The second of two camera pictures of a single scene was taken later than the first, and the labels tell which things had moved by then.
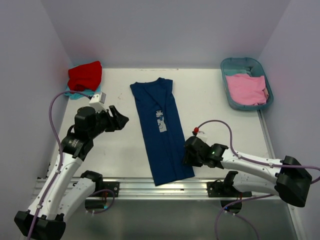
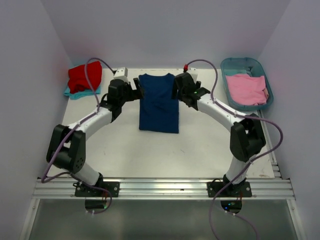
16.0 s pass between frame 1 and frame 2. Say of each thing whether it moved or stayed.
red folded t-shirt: stayed
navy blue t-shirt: moved
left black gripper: moved
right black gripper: moved
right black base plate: stayed
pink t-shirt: stayed
